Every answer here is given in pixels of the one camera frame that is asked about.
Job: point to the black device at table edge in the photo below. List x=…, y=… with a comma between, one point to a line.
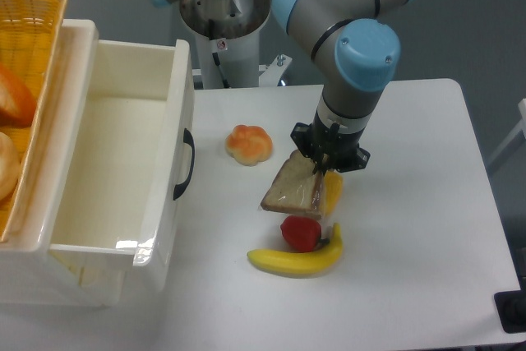
x=511, y=310

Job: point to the yellow wicker basket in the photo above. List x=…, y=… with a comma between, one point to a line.
x=29, y=38

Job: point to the round bread roll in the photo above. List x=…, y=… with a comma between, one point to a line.
x=249, y=145

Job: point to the orange bread in basket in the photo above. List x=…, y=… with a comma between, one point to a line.
x=18, y=105

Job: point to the white drawer cabinet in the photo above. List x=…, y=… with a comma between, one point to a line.
x=33, y=270

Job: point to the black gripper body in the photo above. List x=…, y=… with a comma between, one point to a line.
x=344, y=153

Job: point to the red bell pepper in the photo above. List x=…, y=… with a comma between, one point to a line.
x=302, y=234

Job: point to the toast slice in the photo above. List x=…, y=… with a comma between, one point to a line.
x=297, y=189

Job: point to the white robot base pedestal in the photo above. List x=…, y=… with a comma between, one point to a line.
x=227, y=40

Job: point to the white frame at right edge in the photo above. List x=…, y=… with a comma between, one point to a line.
x=509, y=145

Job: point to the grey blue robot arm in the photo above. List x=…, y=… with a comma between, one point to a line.
x=344, y=38

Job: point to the open white upper drawer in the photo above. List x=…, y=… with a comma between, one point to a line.
x=118, y=199

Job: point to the pale bread roll in basket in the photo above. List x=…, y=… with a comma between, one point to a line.
x=10, y=166

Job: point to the black drawer handle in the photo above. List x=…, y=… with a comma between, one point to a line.
x=187, y=167

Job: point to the yellow banana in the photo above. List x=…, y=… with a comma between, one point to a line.
x=300, y=263

